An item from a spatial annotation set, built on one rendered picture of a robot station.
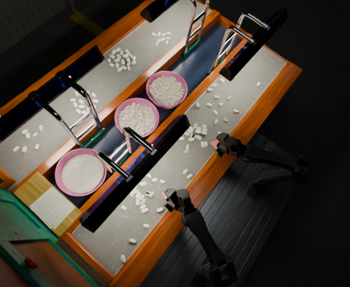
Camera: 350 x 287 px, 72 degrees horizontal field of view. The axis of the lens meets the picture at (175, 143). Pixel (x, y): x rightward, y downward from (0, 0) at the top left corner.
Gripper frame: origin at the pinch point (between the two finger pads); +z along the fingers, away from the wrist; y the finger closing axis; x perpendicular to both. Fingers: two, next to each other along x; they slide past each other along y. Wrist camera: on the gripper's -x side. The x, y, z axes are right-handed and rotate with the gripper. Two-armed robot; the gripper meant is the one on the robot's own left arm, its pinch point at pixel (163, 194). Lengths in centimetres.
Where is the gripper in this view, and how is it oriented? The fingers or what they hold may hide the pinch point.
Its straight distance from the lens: 127.5
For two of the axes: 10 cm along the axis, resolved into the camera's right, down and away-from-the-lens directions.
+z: -6.5, -2.4, 7.2
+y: -6.4, 6.9, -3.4
